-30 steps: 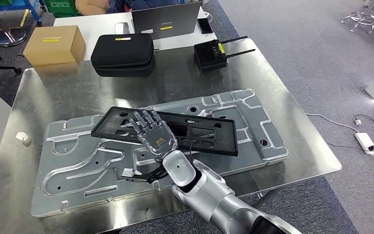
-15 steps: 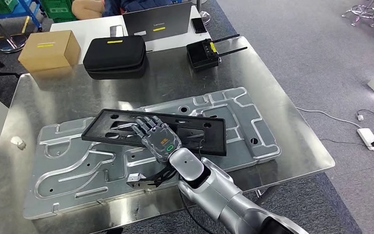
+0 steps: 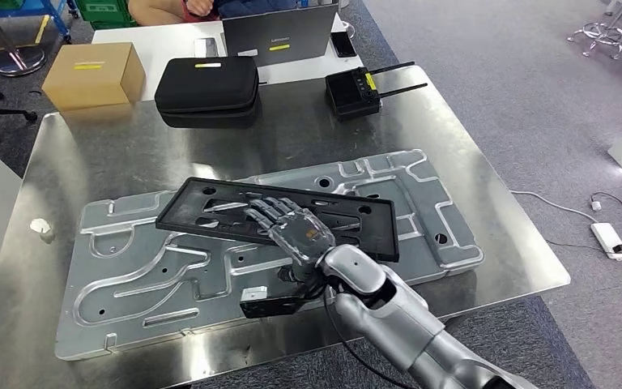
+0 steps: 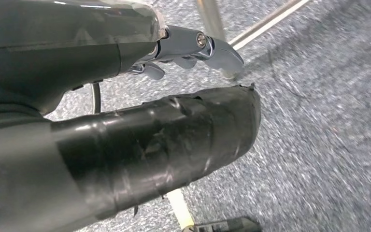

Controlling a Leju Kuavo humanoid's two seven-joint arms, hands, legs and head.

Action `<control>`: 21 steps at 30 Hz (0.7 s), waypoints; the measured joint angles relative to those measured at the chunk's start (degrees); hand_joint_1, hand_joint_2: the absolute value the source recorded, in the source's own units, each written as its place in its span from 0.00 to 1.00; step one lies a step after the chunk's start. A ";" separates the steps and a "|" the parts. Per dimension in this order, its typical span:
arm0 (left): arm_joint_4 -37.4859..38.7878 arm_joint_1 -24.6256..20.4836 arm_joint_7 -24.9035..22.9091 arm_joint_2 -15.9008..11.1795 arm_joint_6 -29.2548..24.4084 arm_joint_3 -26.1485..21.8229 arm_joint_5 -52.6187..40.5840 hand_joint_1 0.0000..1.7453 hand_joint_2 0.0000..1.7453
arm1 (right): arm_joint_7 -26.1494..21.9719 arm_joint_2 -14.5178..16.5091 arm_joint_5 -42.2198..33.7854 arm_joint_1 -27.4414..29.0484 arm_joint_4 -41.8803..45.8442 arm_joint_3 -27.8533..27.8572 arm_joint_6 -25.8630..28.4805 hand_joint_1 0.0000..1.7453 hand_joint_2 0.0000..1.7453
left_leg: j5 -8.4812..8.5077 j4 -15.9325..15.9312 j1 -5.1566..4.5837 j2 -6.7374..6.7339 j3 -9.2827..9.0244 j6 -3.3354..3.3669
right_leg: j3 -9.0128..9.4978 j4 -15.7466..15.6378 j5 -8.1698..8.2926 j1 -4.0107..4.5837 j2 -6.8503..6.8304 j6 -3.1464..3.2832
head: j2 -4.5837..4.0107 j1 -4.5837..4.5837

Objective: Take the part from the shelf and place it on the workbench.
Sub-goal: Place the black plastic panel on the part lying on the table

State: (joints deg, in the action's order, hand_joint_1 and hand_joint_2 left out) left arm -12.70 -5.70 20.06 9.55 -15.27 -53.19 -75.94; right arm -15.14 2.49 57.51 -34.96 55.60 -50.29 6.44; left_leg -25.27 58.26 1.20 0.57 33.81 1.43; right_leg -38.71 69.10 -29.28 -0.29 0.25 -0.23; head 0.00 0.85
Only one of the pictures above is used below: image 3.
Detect person's hand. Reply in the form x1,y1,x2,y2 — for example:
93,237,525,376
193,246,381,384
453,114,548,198
185,0,216,18

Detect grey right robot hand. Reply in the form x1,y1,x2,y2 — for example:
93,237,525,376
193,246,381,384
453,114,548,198
244,196,338,284

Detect black plastic panel part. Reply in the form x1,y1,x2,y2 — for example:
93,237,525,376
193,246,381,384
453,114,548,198
155,177,401,264

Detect blue metal shelf rack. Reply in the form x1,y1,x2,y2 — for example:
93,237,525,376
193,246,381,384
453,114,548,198
0,0,75,45

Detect large steel workbench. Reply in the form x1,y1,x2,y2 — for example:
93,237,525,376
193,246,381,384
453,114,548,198
0,64,573,389

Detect person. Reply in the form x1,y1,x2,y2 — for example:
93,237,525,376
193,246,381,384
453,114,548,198
126,0,344,27

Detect white table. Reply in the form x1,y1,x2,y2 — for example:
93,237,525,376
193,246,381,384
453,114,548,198
91,13,364,103

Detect grey laptop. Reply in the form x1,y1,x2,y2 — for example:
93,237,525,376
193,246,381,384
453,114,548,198
220,2,340,69

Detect black zipped case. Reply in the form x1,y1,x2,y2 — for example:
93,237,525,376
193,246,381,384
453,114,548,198
154,55,262,130

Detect brown cardboard box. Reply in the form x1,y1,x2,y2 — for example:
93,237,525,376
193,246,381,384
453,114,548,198
41,41,147,113

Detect black smartphone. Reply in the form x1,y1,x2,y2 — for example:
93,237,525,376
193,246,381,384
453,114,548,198
330,30,358,59

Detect black router with antennas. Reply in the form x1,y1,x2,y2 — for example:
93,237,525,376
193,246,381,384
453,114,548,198
325,61,429,122

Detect embossed silver metal plate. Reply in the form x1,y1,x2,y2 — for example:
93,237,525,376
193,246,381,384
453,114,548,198
54,149,485,361

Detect chrome barrier stanchion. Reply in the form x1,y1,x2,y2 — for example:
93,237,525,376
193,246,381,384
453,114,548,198
0,0,48,78

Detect small white cap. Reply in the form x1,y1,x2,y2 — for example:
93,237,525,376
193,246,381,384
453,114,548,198
29,217,54,238

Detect white power strip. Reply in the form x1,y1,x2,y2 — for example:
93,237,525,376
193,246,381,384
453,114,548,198
590,222,622,262

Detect chrome stool base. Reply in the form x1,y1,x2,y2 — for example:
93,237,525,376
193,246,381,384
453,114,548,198
566,0,622,61

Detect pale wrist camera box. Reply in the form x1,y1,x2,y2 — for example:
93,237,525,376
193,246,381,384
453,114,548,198
240,285,269,304

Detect black camera bracket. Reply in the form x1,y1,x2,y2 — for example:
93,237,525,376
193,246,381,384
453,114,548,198
239,281,328,320

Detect black camera cable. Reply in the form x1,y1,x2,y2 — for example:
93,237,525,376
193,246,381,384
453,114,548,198
322,289,414,389

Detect white floor cable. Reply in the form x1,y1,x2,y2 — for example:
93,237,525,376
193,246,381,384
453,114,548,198
509,189,599,224

